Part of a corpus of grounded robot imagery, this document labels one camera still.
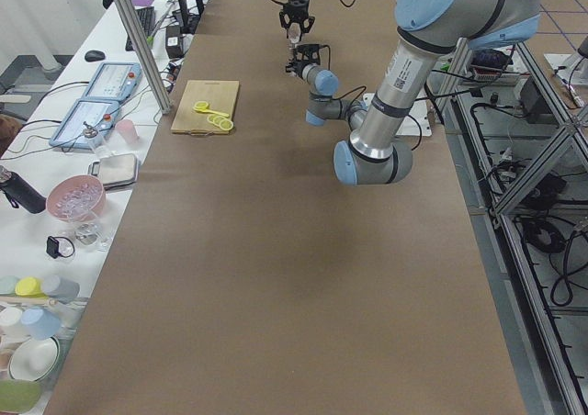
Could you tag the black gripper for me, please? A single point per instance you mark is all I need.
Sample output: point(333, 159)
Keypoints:
point(297, 7)
point(299, 68)

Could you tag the pink plastic cup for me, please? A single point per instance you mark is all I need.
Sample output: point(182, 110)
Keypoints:
point(127, 131)

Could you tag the yellow cup on rack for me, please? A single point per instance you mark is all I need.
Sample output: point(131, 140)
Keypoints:
point(29, 287)

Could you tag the lemon slice at board corner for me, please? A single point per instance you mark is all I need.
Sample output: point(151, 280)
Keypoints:
point(226, 125)

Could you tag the middle lemon slice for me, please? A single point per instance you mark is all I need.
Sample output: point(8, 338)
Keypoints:
point(219, 121)

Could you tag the wooden cutting board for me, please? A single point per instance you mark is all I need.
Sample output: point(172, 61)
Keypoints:
point(221, 95)

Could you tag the inner lemon slice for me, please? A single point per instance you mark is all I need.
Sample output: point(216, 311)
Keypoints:
point(214, 118)

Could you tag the black keyboard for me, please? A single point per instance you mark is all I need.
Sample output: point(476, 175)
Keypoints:
point(146, 18)

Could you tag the upper teach pendant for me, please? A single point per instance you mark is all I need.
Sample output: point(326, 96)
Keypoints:
point(113, 81)

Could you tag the teach pendant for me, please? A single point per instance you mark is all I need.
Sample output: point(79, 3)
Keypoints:
point(113, 81)
point(99, 114)

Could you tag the black computer mouse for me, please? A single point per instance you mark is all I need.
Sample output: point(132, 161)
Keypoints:
point(94, 56)

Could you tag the metal tray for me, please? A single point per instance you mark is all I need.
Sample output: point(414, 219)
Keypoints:
point(117, 171)

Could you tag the lower teach pendant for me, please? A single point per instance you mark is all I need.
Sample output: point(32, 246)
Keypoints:
point(99, 114)

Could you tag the pink bowl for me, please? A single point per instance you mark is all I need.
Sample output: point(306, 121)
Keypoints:
point(78, 198)

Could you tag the wine glass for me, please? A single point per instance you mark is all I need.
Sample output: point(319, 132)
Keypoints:
point(85, 226)

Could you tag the black thermos bottle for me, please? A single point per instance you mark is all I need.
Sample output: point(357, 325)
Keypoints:
point(20, 193)

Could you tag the white ceramic bowl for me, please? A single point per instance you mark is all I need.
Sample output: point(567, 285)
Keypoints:
point(34, 359)

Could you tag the aluminium frame post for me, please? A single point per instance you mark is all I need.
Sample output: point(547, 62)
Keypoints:
point(141, 47)

